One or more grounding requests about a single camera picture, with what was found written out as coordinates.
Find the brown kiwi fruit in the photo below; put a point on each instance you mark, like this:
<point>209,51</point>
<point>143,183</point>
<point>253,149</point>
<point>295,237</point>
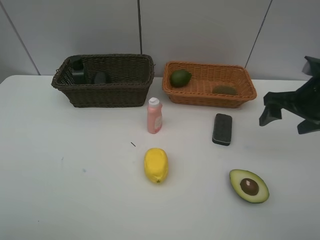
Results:
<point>224,90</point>

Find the dark green pump bottle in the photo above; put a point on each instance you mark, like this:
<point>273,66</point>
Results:
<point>78,70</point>

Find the halved avocado with pit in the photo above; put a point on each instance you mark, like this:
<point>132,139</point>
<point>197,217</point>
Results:
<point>249,186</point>

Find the dark brown wicker basket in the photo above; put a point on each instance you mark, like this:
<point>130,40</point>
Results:
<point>131,77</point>

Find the orange wicker basket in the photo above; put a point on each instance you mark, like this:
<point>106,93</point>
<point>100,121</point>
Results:
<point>205,77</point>

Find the green lime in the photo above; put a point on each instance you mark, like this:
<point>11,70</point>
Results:
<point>180,78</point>

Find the grey translucent plastic cup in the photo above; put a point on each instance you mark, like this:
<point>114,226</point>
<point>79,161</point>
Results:
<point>101,78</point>

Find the yellow lemon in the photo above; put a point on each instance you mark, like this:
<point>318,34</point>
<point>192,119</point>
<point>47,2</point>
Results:
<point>156,165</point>

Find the black and blue eraser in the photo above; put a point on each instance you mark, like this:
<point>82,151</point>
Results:
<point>222,129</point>

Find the pink bottle white cap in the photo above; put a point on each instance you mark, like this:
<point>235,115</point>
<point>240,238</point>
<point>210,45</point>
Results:
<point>154,115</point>

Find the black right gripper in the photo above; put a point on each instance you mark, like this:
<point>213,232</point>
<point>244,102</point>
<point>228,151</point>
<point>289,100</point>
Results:
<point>303,102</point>

